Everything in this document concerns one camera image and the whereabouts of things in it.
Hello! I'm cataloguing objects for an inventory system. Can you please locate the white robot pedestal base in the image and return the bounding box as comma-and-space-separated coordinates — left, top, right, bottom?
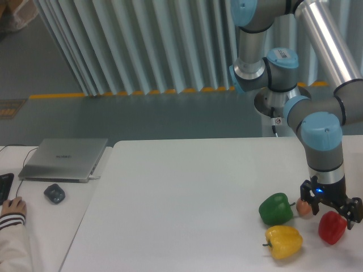
254, 86, 311, 137

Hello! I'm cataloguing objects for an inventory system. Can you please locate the white corrugated folding screen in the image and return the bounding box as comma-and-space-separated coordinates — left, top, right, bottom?
36, 1, 362, 102

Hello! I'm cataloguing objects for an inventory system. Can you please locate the green bell pepper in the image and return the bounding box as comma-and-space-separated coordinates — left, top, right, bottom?
259, 193, 296, 226

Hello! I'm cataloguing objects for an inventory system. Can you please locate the black keyboard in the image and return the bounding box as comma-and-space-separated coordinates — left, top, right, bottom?
0, 173, 14, 205

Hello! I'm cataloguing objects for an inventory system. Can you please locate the brown egg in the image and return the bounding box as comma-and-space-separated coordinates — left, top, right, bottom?
296, 198, 312, 216

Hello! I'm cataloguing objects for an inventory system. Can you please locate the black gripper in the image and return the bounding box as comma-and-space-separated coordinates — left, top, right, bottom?
300, 176, 362, 230

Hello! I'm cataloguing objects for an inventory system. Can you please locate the cardboard box with plastic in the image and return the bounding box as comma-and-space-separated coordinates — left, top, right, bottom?
1, 0, 39, 41

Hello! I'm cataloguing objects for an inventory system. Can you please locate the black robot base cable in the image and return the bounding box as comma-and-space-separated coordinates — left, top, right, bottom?
269, 107, 280, 138

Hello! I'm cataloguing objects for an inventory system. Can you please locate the black mouse cable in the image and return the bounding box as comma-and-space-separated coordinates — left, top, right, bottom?
0, 143, 39, 199

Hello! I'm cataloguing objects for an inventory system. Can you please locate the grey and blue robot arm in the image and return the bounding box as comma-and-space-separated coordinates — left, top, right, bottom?
230, 1, 362, 228

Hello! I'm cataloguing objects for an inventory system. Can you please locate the person's hand on mouse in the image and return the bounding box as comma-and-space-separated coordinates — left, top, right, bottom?
1, 197, 27, 227

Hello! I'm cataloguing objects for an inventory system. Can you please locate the silver closed laptop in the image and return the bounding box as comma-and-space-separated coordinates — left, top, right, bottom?
18, 138, 108, 183

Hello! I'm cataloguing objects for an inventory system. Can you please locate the red bell pepper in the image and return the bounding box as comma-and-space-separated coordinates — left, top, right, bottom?
318, 211, 347, 245

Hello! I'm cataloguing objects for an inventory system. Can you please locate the white striped sleeve forearm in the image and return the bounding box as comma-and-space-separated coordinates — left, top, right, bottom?
1, 213, 33, 271

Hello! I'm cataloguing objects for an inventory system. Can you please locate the yellow bell pepper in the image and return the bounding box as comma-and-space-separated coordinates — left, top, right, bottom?
263, 226, 303, 260

